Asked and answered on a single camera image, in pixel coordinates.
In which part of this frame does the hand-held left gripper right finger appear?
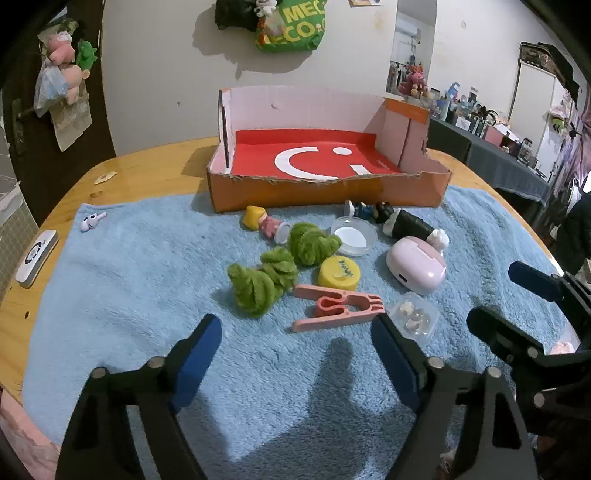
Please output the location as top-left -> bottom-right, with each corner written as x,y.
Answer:
370,313 -> 541,480

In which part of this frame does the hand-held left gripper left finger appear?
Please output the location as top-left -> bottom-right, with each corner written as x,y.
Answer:
55,314 -> 223,480

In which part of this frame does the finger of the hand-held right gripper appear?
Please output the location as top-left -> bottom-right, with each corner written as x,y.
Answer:
466,306 -> 550,376
508,261 -> 591,319

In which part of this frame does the clear small earring case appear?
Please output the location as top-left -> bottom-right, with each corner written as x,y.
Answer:
388,292 -> 439,342

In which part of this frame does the pink clothespin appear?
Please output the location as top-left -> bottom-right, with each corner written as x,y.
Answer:
291,284 -> 384,333

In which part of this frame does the pink earbud case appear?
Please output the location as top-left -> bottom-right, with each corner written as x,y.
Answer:
385,236 -> 448,295

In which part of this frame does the green chenille scrunchie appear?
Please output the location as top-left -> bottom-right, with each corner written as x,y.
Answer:
226,247 -> 300,318
287,222 -> 342,267

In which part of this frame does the yellow bottle cap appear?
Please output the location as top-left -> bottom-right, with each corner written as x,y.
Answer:
318,256 -> 360,291

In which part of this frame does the clear round container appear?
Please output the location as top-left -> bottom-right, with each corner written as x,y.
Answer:
330,216 -> 378,257

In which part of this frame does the black-haired doll figurine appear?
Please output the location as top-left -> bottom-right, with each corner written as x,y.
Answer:
345,199 -> 397,227

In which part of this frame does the blonde doll figurine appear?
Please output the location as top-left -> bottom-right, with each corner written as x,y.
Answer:
241,205 -> 291,245

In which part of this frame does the orange cardboard box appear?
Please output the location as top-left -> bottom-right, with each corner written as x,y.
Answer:
206,87 -> 452,214

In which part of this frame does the dark cloth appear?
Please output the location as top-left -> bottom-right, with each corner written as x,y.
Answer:
556,194 -> 591,275

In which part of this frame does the blue fluffy towel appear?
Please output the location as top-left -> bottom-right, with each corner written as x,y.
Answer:
22,185 -> 580,480

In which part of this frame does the table with dark cloth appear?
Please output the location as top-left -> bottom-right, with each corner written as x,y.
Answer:
427,117 -> 555,204

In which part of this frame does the row of bottles and boxes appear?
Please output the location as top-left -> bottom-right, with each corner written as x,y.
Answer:
434,82 -> 546,171

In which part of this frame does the white bunny figure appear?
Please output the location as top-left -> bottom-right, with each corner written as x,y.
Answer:
81,211 -> 108,233

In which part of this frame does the white cabinet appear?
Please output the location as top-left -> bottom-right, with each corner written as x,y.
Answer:
508,41 -> 578,134

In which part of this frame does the pink cloth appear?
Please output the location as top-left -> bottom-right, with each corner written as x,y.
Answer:
0,392 -> 61,462

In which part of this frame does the white rectangular device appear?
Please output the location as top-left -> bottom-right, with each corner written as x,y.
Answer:
15,229 -> 60,289

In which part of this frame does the red plush toy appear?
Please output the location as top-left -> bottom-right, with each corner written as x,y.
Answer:
398,65 -> 428,97

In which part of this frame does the dark wooden door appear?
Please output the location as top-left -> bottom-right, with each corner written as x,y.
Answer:
0,0 -> 116,185

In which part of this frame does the pale pink plush toy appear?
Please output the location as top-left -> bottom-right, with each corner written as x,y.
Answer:
60,65 -> 90,104

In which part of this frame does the green plush toy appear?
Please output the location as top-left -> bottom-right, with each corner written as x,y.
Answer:
76,39 -> 99,70

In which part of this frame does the green printed bag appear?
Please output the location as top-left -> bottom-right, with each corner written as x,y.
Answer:
255,0 -> 328,53

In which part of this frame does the black hanging bag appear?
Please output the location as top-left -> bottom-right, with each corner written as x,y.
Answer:
215,0 -> 262,32

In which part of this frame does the door handle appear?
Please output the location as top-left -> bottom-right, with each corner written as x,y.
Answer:
11,99 -> 35,148

